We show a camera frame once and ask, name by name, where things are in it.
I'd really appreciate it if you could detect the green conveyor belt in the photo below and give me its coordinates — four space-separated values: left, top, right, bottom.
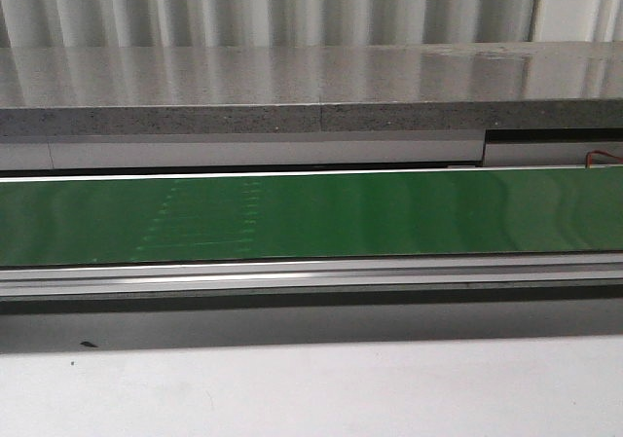
1 167 622 268

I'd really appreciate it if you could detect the white pleated curtain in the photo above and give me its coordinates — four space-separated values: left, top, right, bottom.
1 0 622 48

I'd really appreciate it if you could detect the aluminium conveyor front rail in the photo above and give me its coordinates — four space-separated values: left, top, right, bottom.
1 252 622 301

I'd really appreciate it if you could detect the red wire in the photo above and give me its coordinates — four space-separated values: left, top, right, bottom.
585 150 623 168

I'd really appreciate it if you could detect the silver conveyor rear rail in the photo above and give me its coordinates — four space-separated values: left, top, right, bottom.
1 128 622 177

